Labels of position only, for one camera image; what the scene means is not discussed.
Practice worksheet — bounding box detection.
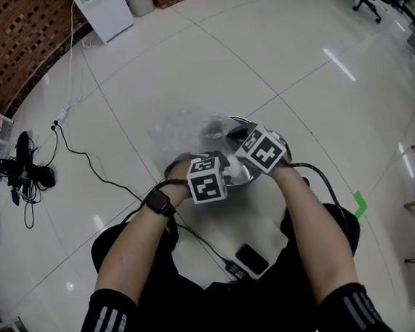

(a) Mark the person's right forearm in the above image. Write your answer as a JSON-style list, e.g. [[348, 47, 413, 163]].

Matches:
[[267, 155, 361, 311]]

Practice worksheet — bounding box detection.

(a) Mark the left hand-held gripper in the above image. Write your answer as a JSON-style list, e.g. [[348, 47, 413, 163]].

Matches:
[[184, 148, 241, 206]]

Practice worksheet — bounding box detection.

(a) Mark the hand-held gripper black cable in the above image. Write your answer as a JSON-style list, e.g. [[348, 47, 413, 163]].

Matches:
[[114, 152, 229, 273], [286, 157, 350, 232]]

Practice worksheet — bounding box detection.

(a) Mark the black power cable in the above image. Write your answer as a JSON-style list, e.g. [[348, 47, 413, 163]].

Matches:
[[49, 112, 143, 210]]

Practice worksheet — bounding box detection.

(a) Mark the green floor tape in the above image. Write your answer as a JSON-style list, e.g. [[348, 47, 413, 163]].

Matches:
[[349, 190, 370, 219]]

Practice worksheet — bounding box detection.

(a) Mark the white cabinet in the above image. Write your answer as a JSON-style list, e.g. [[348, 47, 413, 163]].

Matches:
[[68, 0, 137, 47]]

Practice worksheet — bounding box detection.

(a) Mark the left hand-held gripper black cable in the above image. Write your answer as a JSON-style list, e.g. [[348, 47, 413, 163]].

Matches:
[[114, 152, 229, 273]]

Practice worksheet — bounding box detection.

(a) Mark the grey plastic bin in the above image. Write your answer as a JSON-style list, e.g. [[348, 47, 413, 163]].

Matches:
[[123, 0, 156, 19]]

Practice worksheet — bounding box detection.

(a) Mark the person's black clothing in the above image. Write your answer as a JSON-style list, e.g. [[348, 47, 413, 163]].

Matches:
[[51, 195, 397, 332]]

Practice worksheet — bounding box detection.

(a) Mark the person's left forearm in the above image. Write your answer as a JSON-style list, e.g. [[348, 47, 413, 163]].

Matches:
[[87, 183, 203, 312]]

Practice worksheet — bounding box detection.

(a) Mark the pile of black cables and devices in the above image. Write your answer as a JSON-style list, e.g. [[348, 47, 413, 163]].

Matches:
[[0, 128, 61, 232]]

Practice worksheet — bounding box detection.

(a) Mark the shiny metal wastebasket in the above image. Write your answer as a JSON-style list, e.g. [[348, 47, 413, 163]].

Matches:
[[201, 108, 298, 192]]

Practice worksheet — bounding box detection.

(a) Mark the black adapter box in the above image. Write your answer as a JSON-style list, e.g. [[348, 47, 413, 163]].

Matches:
[[222, 256, 253, 282]]

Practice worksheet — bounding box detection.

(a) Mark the right hand-held gripper black cable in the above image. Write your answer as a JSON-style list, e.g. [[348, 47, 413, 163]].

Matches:
[[286, 157, 350, 232]]

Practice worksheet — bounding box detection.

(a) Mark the clear plastic trash bag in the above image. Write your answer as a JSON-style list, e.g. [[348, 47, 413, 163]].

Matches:
[[145, 102, 257, 195]]

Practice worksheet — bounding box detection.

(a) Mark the black smartwatch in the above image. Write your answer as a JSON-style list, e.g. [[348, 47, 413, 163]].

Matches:
[[143, 187, 177, 223]]

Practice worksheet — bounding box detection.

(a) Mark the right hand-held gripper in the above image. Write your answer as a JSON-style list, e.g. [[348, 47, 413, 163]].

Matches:
[[224, 118, 290, 178]]

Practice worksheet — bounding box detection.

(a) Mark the person's left hand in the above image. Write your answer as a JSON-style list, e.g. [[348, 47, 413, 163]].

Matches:
[[162, 158, 197, 205]]

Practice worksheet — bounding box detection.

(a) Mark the black smartphone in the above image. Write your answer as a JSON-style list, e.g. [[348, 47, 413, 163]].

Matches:
[[233, 241, 270, 278]]

